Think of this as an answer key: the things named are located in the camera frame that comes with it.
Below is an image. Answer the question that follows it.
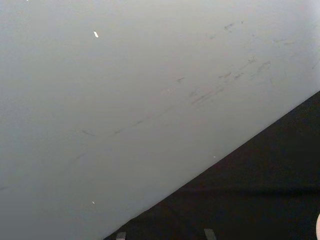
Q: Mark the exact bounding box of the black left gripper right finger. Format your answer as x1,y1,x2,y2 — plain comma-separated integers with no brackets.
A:
203,227,218,240

